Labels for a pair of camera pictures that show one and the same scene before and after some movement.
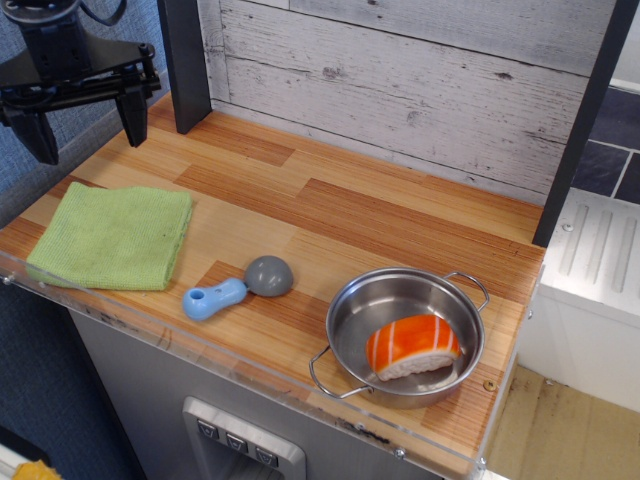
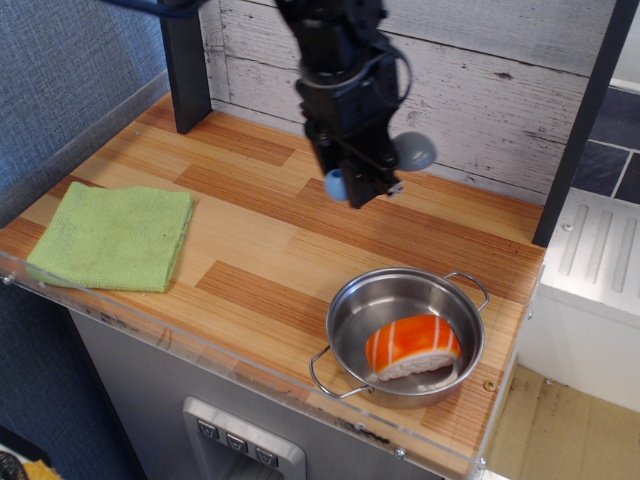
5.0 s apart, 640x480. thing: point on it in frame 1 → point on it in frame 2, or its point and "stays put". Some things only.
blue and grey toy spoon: (268, 276) → (414, 151)
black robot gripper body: (62, 66) → (349, 103)
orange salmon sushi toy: (412, 345) stays put
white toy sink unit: (584, 326) stays put
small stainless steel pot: (342, 368) stays put
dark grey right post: (606, 58) stays put
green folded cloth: (122, 238) stays put
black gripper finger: (35, 130) → (364, 182)
